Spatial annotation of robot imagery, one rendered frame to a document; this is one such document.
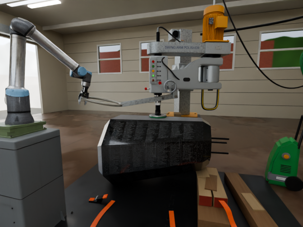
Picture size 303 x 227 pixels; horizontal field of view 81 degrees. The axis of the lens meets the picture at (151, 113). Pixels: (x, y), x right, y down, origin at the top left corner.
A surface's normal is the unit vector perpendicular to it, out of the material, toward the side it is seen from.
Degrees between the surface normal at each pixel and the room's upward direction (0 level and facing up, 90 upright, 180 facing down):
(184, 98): 90
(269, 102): 90
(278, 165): 90
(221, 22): 90
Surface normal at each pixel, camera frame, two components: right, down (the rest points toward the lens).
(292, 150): -0.47, 0.13
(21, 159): 0.96, 0.04
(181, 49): 0.09, 0.15
